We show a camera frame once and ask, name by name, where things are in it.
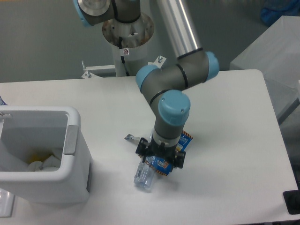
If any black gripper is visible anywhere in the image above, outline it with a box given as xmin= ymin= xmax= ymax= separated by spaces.
xmin=136 ymin=137 xmax=186 ymax=171

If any crushed clear plastic bottle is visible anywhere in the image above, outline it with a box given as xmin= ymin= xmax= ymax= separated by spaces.
xmin=134 ymin=156 xmax=157 ymax=190

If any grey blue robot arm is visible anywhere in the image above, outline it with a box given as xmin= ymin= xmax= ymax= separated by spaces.
xmin=73 ymin=0 xmax=219 ymax=168

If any white crumpled tissue trash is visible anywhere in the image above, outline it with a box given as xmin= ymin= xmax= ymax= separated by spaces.
xmin=26 ymin=148 xmax=63 ymax=172

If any white trash can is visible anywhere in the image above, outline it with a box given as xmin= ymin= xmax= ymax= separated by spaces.
xmin=0 ymin=106 xmax=92 ymax=203

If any blue snack wrapper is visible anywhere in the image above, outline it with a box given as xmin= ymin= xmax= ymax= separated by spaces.
xmin=154 ymin=130 xmax=193 ymax=176

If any silver foil strip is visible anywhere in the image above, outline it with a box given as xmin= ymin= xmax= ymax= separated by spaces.
xmin=124 ymin=134 xmax=141 ymax=143

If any black clamp at table edge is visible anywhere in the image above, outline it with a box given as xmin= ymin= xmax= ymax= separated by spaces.
xmin=283 ymin=190 xmax=300 ymax=215

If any white covered side table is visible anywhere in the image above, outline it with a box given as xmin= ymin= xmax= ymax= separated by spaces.
xmin=230 ymin=16 xmax=300 ymax=124

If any blue patterned object at edge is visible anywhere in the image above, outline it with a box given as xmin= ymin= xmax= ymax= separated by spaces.
xmin=0 ymin=97 xmax=7 ymax=105

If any blue bag in background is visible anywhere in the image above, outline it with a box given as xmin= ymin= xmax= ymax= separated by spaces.
xmin=260 ymin=0 xmax=300 ymax=27

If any white pedestal base frame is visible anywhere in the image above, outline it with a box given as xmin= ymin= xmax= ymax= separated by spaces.
xmin=81 ymin=55 xmax=167 ymax=79

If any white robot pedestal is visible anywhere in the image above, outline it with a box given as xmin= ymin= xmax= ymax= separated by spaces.
xmin=102 ymin=13 xmax=154 ymax=77

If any black cable on pedestal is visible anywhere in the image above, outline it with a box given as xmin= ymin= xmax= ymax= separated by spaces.
xmin=118 ymin=36 xmax=130 ymax=77

